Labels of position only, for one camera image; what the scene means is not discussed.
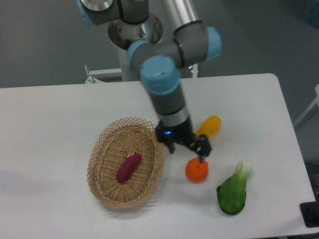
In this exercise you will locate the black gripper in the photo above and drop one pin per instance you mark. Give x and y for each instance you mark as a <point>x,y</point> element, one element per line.
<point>183,134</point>

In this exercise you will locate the purple sweet potato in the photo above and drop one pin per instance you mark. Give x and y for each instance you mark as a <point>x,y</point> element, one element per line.
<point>128,167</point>

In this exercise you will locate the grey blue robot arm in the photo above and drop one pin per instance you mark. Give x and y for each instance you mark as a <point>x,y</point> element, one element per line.
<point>158,65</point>

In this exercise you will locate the woven wicker basket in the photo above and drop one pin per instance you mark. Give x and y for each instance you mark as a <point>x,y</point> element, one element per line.
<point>119,140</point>

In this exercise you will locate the orange tangerine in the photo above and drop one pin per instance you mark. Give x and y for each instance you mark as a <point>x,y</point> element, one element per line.
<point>196,171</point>

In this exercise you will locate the yellow mango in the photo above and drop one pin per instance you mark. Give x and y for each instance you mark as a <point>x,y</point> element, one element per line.
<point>210,127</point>

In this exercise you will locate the green bok choy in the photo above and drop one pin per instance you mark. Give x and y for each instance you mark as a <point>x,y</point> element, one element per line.
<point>231,194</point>

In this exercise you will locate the white furniture leg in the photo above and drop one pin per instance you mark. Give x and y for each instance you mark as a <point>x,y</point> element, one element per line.
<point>309,111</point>

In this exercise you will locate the black device at edge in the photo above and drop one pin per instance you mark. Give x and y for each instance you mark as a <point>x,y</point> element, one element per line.
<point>310,214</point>

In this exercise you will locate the white metal base frame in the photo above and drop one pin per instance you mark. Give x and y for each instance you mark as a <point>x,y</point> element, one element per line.
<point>115,75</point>

